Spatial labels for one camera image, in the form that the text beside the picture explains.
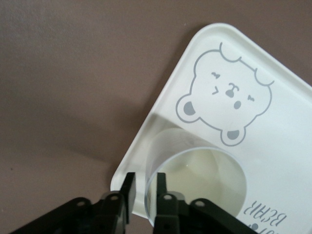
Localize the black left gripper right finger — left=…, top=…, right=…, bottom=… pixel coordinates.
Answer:
left=152, top=172, right=255, bottom=234

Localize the white plastic cup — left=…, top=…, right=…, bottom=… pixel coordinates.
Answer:
left=145, top=128, right=247, bottom=220

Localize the white bear print tray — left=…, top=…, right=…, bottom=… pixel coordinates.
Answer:
left=110, top=22, right=312, bottom=234

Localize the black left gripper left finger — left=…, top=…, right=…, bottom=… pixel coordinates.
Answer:
left=9, top=172, right=136, bottom=234

